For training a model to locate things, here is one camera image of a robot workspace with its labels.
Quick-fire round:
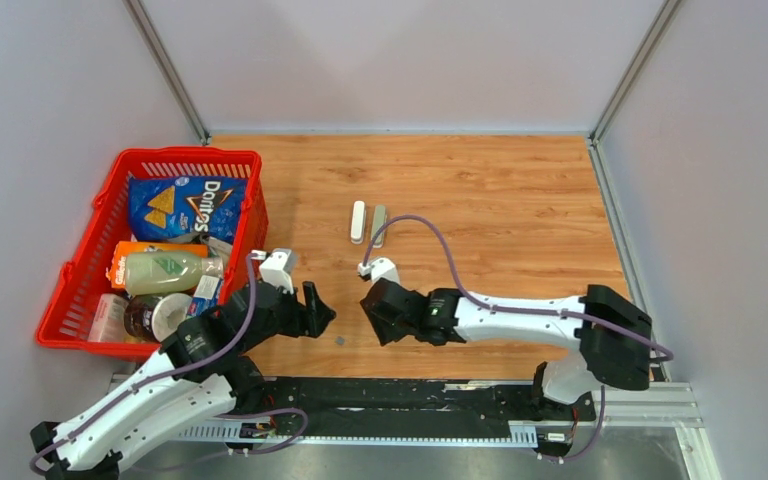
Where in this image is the pale green lotion bottle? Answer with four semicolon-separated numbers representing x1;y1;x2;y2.
124;251;224;296

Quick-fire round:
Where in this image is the small blue white box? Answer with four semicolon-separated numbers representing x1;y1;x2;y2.
187;275;224;318

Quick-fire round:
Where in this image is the aluminium frame rail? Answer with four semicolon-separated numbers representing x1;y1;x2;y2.
113;377;720;479

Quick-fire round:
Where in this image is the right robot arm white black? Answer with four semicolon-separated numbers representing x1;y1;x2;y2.
360;279;654;419

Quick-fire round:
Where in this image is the blue Doritos chip bag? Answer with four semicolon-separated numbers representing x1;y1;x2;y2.
127;176;247;243

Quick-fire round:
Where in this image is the dark jar with white lid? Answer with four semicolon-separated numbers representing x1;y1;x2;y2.
124;293;192;343

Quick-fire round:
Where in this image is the orange Gillette package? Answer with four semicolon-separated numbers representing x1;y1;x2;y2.
107;241;208;296

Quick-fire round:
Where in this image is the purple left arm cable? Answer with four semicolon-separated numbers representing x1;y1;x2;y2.
29;251;309;475

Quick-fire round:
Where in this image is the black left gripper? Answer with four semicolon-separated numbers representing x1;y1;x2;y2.
239;279;338;354

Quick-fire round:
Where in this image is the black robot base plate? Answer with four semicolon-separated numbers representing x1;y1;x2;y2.
229;377;598;439

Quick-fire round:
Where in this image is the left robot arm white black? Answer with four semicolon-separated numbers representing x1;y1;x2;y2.
30;280;336;479

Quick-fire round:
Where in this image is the red plastic shopping basket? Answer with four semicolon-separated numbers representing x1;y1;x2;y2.
35;146;269;362

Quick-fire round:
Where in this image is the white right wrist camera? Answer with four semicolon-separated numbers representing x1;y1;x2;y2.
357;257;401;285

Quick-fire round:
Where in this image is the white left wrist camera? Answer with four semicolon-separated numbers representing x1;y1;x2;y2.
251;248;299;293

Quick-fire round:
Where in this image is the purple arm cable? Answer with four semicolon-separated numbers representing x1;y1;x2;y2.
360;214;675;462
29;251;309;475

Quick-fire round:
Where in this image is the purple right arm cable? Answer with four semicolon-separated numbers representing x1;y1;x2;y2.
360;214;675;462

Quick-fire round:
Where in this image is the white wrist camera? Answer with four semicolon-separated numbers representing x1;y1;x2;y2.
251;248;299;293
357;257;401;285

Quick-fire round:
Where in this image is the clear pink plastic package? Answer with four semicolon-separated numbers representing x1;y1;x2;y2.
87;294;128;343

